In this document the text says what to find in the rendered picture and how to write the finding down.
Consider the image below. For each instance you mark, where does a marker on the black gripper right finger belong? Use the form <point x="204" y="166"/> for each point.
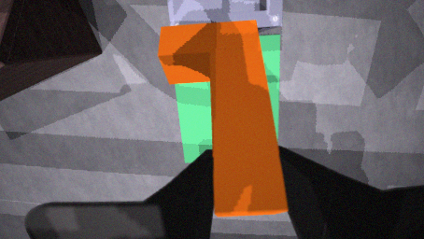
<point x="324" y="204"/>

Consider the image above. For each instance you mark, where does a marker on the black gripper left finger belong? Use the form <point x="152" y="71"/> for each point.
<point x="182" y="209"/>

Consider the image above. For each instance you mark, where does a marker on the orange l-shaped part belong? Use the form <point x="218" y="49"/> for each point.
<point x="248" y="178"/>

